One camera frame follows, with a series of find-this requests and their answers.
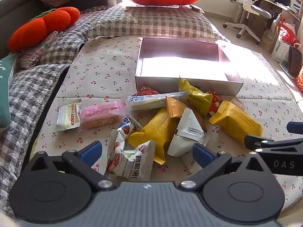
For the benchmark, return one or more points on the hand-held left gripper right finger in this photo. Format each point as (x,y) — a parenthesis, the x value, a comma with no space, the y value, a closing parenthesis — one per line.
(203,155)

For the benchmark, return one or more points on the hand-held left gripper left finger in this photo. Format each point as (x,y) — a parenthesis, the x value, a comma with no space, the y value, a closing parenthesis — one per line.
(91,152)

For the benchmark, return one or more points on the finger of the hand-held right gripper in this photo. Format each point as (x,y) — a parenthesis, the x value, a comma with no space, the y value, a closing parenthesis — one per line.
(253,141)
(294,127)

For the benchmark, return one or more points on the yellow snack packet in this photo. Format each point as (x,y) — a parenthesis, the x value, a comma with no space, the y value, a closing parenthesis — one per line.
(153,134)
(236,123)

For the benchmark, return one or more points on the white triangular snack packet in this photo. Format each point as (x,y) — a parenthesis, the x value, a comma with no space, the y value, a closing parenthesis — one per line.
(187,132)

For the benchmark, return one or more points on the pink snack bar packet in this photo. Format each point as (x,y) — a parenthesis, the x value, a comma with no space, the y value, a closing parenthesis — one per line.
(101,114)

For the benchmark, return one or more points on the dark chocolate truffle packet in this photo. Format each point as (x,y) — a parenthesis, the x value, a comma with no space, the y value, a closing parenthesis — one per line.
(125,130)

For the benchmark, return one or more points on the small clear snack packet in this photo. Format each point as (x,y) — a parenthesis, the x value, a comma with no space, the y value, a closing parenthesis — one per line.
(238,103)

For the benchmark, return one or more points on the cream packet with red label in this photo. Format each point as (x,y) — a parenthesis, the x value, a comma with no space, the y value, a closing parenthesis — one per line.
(67,118)

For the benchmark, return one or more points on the white green nut packet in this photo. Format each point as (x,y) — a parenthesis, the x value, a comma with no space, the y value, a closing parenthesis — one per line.
(137,163)

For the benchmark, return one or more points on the red dotted packet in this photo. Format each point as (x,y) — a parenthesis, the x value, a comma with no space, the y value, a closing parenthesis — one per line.
(215,102)

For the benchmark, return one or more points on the gold snack bar packet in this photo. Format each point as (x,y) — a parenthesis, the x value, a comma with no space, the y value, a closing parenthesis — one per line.
(175,107)

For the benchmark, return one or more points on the yellow packet blue round label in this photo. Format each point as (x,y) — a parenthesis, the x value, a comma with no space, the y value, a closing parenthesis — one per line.
(195,98)

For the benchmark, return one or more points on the clear cake roll packet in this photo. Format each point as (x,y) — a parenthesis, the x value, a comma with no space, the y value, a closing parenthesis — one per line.
(151,101)

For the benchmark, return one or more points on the white cardboard box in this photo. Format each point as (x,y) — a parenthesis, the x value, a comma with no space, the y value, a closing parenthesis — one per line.
(165,82)

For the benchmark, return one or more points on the red packet with white picture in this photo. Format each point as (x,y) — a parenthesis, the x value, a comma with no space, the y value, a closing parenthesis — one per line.
(146,91)

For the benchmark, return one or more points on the orange printed bag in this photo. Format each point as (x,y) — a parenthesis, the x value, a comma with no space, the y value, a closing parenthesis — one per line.
(300,78)

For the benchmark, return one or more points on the white paper bag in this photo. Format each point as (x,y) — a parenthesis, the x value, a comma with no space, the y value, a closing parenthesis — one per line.
(280,50)

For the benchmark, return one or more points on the grey checked quilt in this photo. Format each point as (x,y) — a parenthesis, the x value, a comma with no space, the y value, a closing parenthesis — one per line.
(28,92)

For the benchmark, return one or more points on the cherry print cloth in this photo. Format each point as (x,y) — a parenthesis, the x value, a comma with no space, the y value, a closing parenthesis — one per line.
(104,63)

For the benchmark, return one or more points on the red bag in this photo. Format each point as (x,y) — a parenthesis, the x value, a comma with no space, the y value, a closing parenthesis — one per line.
(287,35)

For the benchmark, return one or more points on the green cushion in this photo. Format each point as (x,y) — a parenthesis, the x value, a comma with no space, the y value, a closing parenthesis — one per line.
(4,94)

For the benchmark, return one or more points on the floral patterned cloth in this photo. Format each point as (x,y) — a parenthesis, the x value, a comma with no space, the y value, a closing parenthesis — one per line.
(35,52)

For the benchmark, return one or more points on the white office chair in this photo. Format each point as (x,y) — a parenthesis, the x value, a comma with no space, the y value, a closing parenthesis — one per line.
(246,7)

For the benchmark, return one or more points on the grey checked pillow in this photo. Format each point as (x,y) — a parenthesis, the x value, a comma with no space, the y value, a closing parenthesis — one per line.
(153,21)

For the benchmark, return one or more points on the white paper sheet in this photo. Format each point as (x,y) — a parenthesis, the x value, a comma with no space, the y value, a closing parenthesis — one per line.
(132,6)

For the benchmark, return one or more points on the dark grey sofa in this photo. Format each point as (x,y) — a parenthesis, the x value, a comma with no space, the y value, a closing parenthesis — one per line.
(14,9)

